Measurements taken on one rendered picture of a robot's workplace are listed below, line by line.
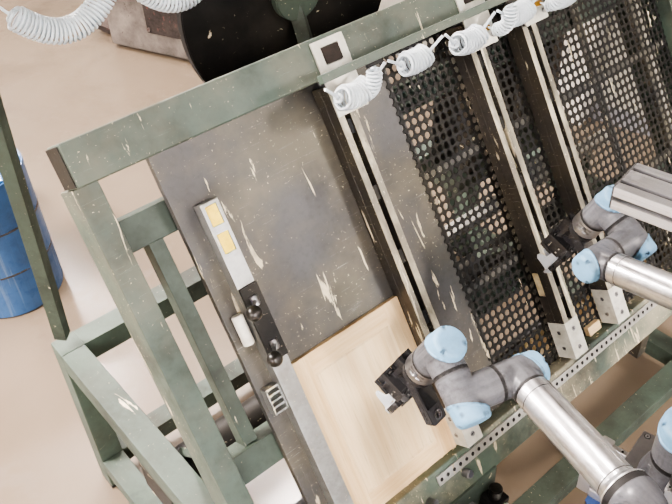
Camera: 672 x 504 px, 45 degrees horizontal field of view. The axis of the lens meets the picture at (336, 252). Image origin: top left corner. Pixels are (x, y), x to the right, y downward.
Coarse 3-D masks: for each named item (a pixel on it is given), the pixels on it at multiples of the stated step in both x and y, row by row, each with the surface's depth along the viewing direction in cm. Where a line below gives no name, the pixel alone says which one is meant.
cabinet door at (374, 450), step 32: (384, 320) 218; (320, 352) 207; (352, 352) 213; (384, 352) 218; (320, 384) 207; (352, 384) 213; (320, 416) 207; (352, 416) 213; (384, 416) 219; (416, 416) 224; (352, 448) 213; (384, 448) 219; (416, 448) 225; (448, 448) 230; (352, 480) 213; (384, 480) 219
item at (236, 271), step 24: (216, 240) 189; (240, 264) 192; (240, 288) 193; (264, 360) 200; (288, 360) 200; (288, 384) 200; (288, 408) 202; (312, 432) 204; (312, 456) 204; (336, 480) 208
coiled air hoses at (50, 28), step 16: (96, 0) 202; (112, 0) 208; (144, 0) 211; (160, 0) 213; (176, 0) 215; (192, 0) 223; (16, 16) 196; (32, 16) 194; (64, 16) 201; (80, 16) 202; (96, 16) 208; (16, 32) 194; (32, 32) 195; (48, 32) 197; (64, 32) 199; (80, 32) 202
